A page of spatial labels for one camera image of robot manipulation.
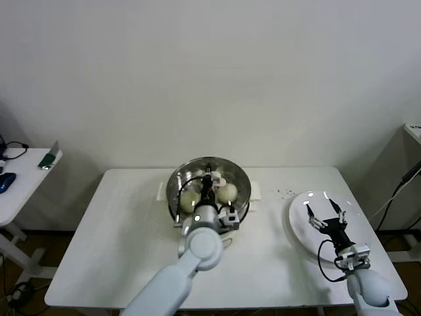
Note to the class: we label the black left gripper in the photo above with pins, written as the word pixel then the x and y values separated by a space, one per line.
pixel 208 192

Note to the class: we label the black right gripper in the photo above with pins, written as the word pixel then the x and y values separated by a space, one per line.
pixel 335 230

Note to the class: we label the glass steamer lid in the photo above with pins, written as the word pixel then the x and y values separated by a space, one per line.
pixel 237 174

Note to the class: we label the white steamed baozi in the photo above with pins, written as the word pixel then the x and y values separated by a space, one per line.
pixel 189 201
pixel 227 193

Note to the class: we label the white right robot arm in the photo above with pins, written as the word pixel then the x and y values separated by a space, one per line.
pixel 368 289

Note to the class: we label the white round plate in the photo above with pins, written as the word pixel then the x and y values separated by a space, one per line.
pixel 302 227

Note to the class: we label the white cabinet with label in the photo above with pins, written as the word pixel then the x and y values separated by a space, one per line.
pixel 413 131

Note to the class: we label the white side table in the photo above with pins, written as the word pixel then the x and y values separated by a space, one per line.
pixel 23 184

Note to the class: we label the blue computer mouse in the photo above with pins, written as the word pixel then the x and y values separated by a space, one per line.
pixel 6 182

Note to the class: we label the dark monitor screen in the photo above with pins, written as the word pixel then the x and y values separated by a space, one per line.
pixel 1 145

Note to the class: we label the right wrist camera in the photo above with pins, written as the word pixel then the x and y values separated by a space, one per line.
pixel 358 255

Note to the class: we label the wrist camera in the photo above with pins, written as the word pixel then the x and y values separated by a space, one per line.
pixel 358 255
pixel 230 219

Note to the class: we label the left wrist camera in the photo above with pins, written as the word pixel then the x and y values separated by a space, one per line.
pixel 230 219

